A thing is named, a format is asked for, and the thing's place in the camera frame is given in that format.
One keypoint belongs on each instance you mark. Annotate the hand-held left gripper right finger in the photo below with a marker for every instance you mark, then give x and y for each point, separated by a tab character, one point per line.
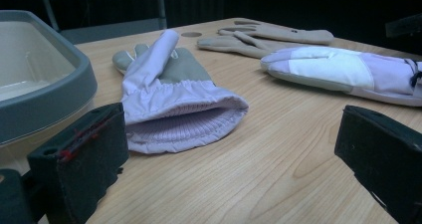
384	154

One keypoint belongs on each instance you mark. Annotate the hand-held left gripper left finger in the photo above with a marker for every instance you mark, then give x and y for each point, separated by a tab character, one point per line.
79	164

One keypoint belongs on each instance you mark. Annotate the grey plastic basket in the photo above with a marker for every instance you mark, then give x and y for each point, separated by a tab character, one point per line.
49	111

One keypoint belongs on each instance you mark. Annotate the lilac glove with grey palm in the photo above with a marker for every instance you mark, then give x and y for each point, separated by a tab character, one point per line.
172	98

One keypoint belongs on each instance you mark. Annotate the plain beige glove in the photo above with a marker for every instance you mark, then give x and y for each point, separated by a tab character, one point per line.
232	46

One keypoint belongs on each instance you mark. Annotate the beige glove with dark dot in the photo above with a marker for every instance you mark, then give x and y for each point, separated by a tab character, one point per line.
308	36

